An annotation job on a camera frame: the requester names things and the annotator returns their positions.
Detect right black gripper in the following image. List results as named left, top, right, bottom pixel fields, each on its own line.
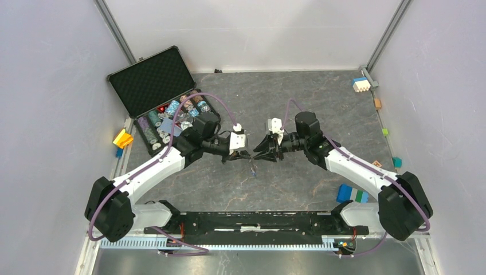
left=253, top=133, right=308, bottom=163

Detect metal key organizer plate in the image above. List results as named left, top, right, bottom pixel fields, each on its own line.
left=249, top=155, right=255, bottom=173

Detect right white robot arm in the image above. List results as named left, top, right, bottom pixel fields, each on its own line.
left=254, top=111, right=433, bottom=241

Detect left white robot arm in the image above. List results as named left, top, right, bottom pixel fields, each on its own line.
left=84, top=113, right=250, bottom=242

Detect blue green brick stack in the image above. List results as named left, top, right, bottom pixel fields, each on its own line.
left=336, top=184, right=369, bottom=203

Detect black poker chip case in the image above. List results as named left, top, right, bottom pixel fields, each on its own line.
left=107, top=46, right=217, bottom=156

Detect blue white toy brick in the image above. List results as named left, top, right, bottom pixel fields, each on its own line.
left=352, top=77, right=371, bottom=93

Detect yellow orange toy block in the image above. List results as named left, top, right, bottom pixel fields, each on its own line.
left=112, top=128, right=134, bottom=149

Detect small blue block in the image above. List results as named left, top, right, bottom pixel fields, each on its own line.
left=115, top=148, right=124, bottom=159

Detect teal small block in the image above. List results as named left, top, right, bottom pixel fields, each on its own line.
left=392, top=156, right=402, bottom=168

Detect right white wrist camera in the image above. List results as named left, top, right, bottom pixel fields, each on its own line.
left=266, top=117, right=284, bottom=135

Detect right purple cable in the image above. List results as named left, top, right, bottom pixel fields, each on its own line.
left=280, top=98, right=432, bottom=258

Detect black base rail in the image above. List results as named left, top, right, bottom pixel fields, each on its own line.
left=162, top=211, right=369, bottom=245

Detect grey slotted cable duct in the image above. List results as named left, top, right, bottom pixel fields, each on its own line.
left=100, top=237, right=338, bottom=252

